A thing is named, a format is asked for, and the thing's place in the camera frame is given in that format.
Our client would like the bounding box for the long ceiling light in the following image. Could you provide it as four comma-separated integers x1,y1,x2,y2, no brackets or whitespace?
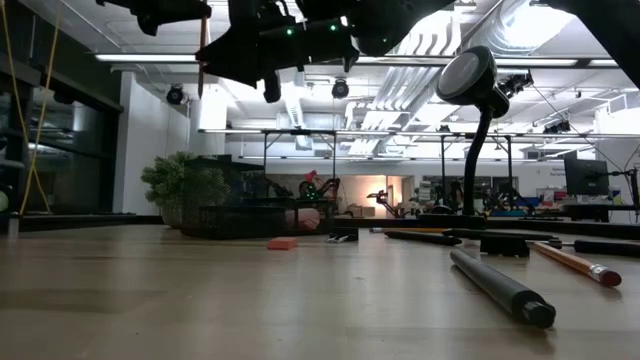
94,52,441,66
494,57,621,68

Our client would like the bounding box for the pink sticky note pad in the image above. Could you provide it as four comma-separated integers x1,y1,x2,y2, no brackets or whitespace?
285,207,321,231

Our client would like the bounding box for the red eraser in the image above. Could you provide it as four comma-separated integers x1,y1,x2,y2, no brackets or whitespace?
266,237,299,252

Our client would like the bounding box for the black pen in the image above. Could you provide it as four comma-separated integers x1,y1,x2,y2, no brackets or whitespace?
442,228,557,242
383,229,463,247
448,248,557,330

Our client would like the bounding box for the black metal table frame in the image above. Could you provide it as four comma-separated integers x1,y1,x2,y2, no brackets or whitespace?
0,212,640,240

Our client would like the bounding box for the yellow hanging cable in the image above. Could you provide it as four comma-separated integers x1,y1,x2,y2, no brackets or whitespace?
0,0,62,217

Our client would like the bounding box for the black mesh desk organizer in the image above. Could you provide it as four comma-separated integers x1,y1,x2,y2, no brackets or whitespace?
179,154,337,240

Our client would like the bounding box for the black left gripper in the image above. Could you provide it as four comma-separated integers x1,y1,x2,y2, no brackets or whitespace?
94,0,212,36

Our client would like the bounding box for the silver ceiling duct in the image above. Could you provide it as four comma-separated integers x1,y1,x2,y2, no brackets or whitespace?
464,0,576,56

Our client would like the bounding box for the black ceiling camera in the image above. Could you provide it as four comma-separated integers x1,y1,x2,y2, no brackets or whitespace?
542,119,574,135
498,69,535,99

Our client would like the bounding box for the black computer monitor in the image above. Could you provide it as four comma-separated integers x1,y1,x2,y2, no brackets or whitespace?
563,158,611,197

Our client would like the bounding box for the black binder clip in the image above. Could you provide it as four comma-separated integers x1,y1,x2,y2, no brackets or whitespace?
327,227,360,244
479,234,531,259

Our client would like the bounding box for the green potted succulent plant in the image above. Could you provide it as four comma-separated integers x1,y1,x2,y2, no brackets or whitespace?
140,151,199,230

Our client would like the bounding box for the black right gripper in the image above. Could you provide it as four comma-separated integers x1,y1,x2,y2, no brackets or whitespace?
194,19,361,104

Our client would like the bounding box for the orange pencil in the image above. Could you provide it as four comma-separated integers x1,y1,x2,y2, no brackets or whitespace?
530,240,623,288
369,227,451,234

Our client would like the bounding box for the black gooseneck desk lamp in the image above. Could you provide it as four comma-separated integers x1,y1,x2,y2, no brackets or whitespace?
417,45,511,232

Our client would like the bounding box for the black background desk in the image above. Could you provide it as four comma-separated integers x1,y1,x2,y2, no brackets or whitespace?
559,202,640,224

